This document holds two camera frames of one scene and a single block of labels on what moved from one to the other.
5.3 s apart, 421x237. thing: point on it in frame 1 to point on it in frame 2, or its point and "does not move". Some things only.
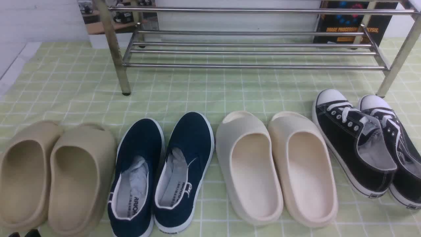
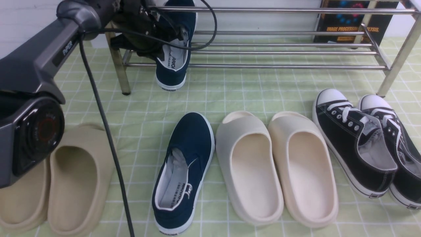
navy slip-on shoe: (135, 179) to (171, 74)
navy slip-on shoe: (188, 155) does not move
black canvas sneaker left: (359, 142) does not move
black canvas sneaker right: (405, 187) does not move
